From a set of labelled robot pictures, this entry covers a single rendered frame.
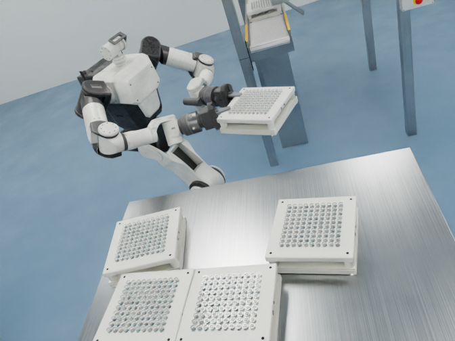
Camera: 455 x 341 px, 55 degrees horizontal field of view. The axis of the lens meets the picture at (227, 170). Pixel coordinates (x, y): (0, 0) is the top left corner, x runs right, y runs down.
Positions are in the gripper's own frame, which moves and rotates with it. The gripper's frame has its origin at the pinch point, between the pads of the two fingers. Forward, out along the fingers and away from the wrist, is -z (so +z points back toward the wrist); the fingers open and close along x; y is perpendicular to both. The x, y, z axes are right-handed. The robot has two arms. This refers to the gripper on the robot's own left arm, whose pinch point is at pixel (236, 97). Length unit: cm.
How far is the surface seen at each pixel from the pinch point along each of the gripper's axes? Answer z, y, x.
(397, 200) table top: -74, 24, 19
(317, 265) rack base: -64, 58, 16
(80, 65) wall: 442, -188, 81
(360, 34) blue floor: 82, -295, 106
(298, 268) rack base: -59, 61, 16
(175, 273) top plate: -29, 80, 11
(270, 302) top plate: -61, 77, 11
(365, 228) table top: -70, 39, 19
